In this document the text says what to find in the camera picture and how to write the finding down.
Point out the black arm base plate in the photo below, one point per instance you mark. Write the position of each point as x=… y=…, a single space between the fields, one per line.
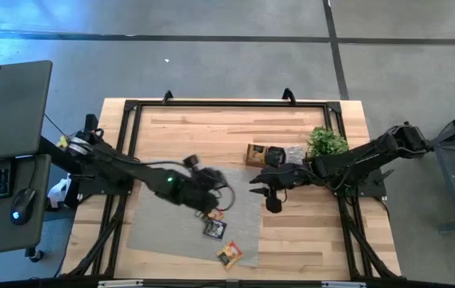
x=371 y=191
x=91 y=186

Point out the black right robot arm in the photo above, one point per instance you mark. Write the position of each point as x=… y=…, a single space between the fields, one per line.
x=371 y=154

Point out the white orange tea packet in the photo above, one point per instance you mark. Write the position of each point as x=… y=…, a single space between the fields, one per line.
x=294 y=154

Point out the green artificial plant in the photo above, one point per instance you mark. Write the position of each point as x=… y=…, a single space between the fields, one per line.
x=327 y=142

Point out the grey woven placemat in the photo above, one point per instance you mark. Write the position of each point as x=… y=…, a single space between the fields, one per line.
x=151 y=240

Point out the brown wooden compartment tray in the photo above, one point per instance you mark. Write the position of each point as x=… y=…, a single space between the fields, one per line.
x=255 y=164

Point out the grey two-tier desk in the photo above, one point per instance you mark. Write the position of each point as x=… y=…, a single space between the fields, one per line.
x=7 y=112

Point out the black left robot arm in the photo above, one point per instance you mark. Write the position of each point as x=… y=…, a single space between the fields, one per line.
x=131 y=170

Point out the black computer mouse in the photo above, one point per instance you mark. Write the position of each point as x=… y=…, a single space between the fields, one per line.
x=23 y=206

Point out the black desk leg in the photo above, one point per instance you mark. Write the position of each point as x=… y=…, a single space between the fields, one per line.
x=90 y=120

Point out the yellow orange tea packet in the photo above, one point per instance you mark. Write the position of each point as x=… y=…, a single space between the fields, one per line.
x=230 y=254
x=216 y=216
x=256 y=154

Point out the white plastic object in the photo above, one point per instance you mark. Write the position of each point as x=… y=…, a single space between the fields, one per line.
x=57 y=194

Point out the white frame bracket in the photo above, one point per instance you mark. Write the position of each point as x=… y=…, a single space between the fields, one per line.
x=120 y=284
x=343 y=285

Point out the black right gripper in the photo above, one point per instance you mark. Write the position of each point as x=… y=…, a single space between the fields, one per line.
x=287 y=178

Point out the black frame hook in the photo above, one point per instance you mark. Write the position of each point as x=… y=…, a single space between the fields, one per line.
x=168 y=93
x=291 y=94

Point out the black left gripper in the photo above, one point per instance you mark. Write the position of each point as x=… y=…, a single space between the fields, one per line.
x=205 y=190

